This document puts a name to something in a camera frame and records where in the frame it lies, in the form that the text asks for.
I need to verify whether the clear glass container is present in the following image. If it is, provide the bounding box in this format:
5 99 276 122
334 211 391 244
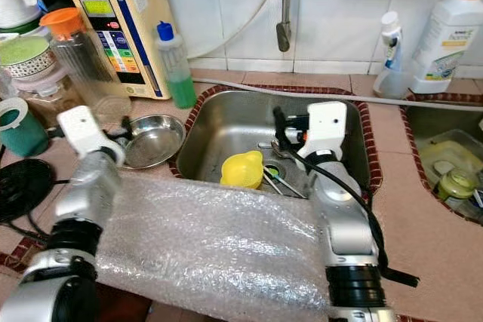
415 141 483 221

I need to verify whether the teal cup white rim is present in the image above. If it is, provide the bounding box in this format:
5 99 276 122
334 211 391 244
0 97 50 158

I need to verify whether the clear pitcher orange lid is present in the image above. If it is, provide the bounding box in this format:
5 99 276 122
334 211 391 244
40 8 133 123

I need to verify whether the clear bubble wrap sheet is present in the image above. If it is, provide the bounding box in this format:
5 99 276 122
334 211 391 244
98 175 337 322

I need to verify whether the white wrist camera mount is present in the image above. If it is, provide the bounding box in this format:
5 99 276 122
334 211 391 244
58 105 125 166
302 101 348 163

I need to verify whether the steel spoon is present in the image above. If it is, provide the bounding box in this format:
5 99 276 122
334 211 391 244
269 141 310 179

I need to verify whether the small green white brush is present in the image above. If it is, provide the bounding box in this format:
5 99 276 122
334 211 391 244
260 167 308 199

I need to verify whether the beige water ionizer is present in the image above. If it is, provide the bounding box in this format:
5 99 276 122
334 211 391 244
66 0 171 100

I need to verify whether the green liquid bottle blue cap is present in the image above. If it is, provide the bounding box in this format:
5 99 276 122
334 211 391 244
156 22 197 109

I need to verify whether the grey hose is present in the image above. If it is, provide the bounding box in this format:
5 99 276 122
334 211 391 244
191 76 483 110

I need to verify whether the thin white hose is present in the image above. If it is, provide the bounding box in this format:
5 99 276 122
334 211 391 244
187 0 275 59

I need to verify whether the round steel bowl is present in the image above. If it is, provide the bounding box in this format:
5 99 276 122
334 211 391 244
121 115 187 170

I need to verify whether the black kettle base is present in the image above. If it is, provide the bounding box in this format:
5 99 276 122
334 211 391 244
0 158 55 225

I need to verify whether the glass jar brown powder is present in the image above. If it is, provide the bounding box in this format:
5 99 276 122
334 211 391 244
11 73 80 130

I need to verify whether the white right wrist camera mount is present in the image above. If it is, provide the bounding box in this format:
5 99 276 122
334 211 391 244
302 101 348 163

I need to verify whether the steel sink basin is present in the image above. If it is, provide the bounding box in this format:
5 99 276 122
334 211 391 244
175 90 382 202
400 103 483 225

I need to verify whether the patterned bowl green lid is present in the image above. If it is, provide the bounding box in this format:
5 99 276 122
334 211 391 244
0 35 55 79

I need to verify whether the white detergent bottle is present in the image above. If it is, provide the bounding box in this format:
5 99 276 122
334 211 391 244
410 0 483 94

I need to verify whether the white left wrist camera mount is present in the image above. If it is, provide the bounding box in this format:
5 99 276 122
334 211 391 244
58 105 125 166

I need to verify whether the yellow plastic funnel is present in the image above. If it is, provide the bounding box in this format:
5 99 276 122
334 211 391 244
220 150 265 189

